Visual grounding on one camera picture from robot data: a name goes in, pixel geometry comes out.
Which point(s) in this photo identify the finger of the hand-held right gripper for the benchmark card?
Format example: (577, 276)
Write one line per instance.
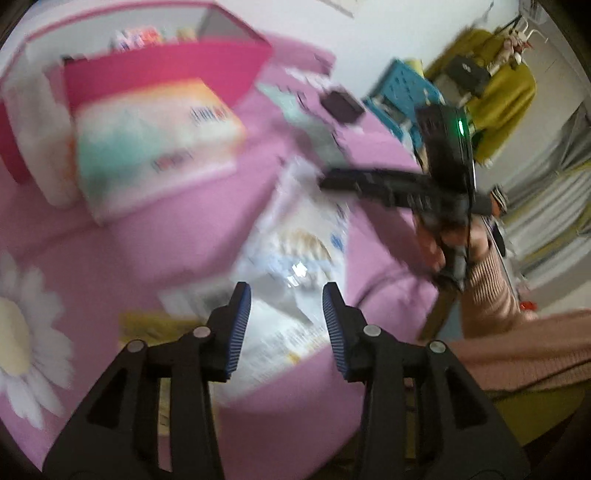
(369, 176)
(360, 191)

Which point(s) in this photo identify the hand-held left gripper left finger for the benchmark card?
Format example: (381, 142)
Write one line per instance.
(240, 323)

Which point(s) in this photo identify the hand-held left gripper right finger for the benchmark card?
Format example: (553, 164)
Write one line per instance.
(333, 323)

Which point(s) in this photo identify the white plastic packet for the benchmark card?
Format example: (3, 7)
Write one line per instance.
(295, 221)

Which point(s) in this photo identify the yellow pocket tissue pack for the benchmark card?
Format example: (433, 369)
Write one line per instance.
(152, 327)

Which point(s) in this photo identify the pink cardboard box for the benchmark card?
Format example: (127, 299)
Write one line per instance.
(184, 69)

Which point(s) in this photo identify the floral pocket tissue pack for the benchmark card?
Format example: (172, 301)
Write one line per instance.
(136, 38)

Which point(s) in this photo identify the person's right forearm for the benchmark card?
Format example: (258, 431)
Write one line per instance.
(494, 286)

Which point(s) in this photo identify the person's right hand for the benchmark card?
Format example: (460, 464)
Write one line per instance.
(431, 249)

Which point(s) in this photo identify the blue plastic basket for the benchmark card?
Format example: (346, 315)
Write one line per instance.
(401, 97)

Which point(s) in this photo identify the black charger adapter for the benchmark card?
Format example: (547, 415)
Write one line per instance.
(342, 105)

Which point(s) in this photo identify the black handbag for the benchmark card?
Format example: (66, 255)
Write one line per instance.
(467, 74)

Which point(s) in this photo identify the yellow coat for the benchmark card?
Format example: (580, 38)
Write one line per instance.
(508, 97)

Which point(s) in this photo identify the grey curtain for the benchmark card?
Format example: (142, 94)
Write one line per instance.
(554, 194)

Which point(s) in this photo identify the pink flower-print tablecloth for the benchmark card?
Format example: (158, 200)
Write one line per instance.
(138, 258)

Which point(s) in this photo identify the white coat rack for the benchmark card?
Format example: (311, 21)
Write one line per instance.
(517, 37)

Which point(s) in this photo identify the large pastel tissue pack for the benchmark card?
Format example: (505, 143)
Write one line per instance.
(152, 143)

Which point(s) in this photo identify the white pump bottle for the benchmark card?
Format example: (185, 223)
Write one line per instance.
(41, 147)

